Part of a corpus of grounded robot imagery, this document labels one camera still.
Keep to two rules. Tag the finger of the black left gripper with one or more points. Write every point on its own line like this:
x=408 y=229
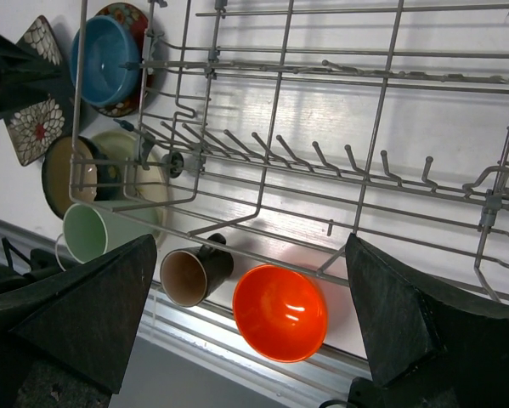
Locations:
x=20 y=71

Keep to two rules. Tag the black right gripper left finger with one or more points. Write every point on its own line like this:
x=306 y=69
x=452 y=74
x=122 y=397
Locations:
x=82 y=321

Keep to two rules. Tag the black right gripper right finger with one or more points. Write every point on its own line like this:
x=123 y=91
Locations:
x=428 y=343

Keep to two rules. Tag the blue ceramic bowl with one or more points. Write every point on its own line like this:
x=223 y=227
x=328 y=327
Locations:
x=110 y=70

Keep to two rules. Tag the dark bowl beige inside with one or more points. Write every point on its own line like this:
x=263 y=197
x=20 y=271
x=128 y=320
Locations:
x=57 y=170

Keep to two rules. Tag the orange plastic bowl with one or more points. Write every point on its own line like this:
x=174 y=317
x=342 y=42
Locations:
x=281 y=313

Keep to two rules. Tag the black floral square plate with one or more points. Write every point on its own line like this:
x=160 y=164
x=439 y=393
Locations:
x=34 y=128

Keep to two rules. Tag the light green cup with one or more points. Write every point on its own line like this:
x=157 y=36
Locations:
x=90 y=232

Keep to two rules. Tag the dark brown mug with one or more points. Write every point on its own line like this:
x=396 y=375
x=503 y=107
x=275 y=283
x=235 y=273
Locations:
x=190 y=275

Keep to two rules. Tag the red floral round plate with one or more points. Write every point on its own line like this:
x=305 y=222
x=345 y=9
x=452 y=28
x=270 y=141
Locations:
x=135 y=22

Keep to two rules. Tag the large cream round plate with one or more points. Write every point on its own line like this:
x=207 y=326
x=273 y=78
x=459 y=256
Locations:
x=122 y=183

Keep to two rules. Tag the aluminium frame rail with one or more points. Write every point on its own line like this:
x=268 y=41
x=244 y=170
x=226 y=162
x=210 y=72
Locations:
x=207 y=337

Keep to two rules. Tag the grey wire dish rack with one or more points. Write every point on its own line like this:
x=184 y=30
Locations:
x=286 y=126

